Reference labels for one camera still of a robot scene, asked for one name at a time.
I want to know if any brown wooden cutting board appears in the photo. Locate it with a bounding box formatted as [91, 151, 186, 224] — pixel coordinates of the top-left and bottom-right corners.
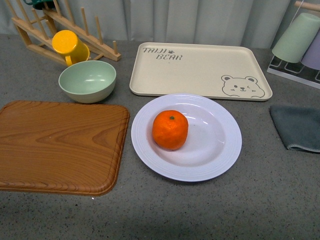
[0, 100, 130, 196]

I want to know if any dark green enamel mug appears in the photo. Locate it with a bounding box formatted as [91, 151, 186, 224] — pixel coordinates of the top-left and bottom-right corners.
[23, 0, 56, 10]

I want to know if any yellow enamel mug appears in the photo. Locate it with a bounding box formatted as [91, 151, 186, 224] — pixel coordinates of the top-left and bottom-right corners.
[52, 30, 90, 67]

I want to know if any wooden dish rack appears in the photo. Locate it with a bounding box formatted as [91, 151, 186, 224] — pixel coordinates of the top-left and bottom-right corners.
[5, 0, 122, 66]

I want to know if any lilac plastic cup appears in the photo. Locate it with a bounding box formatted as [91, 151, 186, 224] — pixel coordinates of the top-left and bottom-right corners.
[301, 31, 320, 70]

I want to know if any orange mandarin fruit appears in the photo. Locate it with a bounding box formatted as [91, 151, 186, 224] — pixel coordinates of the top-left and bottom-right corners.
[151, 110, 189, 150]

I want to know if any clear acrylic cup stand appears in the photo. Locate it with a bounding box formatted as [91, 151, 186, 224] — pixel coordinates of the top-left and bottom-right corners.
[267, 0, 320, 89]

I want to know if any light green bowl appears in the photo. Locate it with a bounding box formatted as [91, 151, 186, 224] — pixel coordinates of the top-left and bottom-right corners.
[58, 60, 117, 104]

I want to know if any light green plastic cup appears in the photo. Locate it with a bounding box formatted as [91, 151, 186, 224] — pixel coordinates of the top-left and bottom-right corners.
[272, 13, 320, 63]

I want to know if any white round plate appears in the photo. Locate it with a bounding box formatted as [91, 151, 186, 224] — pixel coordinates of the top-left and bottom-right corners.
[131, 93, 242, 182]

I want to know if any beige bear tray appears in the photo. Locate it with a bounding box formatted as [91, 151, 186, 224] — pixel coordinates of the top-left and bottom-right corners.
[129, 42, 273, 101]

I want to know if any grey folded cloth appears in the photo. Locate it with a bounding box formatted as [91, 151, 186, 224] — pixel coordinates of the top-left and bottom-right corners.
[269, 105, 320, 154]

